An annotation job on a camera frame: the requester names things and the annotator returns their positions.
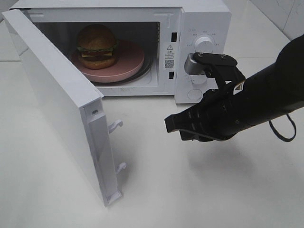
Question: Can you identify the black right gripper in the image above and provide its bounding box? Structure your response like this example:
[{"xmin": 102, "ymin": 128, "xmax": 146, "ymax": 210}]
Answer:
[{"xmin": 164, "ymin": 87, "xmax": 238, "ymax": 142}]

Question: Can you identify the round white door button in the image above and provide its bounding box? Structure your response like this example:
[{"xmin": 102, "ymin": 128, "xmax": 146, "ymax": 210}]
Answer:
[{"xmin": 188, "ymin": 89, "xmax": 202, "ymax": 101}]

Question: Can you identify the white dial knob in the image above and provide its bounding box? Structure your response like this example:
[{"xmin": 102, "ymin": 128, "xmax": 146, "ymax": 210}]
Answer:
[
  {"xmin": 193, "ymin": 35, "xmax": 214, "ymax": 53},
  {"xmin": 189, "ymin": 75, "xmax": 207, "ymax": 85}
]

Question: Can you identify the pink round plate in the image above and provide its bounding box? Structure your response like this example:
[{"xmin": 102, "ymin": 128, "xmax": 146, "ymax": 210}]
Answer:
[{"xmin": 71, "ymin": 40, "xmax": 145, "ymax": 83}]

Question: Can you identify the white microwave door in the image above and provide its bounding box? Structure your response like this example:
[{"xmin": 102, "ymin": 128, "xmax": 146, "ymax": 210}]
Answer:
[{"xmin": 3, "ymin": 9, "xmax": 126, "ymax": 206}]

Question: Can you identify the burger with lettuce and cheese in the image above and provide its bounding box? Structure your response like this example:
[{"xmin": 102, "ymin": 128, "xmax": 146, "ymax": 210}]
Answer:
[{"xmin": 77, "ymin": 24, "xmax": 118, "ymax": 69}]

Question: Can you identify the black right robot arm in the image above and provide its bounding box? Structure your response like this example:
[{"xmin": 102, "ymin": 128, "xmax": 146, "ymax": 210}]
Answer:
[{"xmin": 165, "ymin": 37, "xmax": 304, "ymax": 142}]

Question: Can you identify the glass microwave turntable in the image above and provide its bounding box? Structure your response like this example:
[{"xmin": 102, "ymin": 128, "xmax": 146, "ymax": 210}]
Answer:
[{"xmin": 92, "ymin": 57, "xmax": 153, "ymax": 86}]

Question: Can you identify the white microwave oven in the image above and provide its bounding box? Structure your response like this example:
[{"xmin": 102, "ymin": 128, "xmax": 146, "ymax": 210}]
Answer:
[{"xmin": 8, "ymin": 0, "xmax": 231, "ymax": 104}]

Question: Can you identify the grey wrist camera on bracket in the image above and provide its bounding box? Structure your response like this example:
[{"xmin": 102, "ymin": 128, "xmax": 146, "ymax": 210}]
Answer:
[{"xmin": 184, "ymin": 52, "xmax": 245, "ymax": 91}]

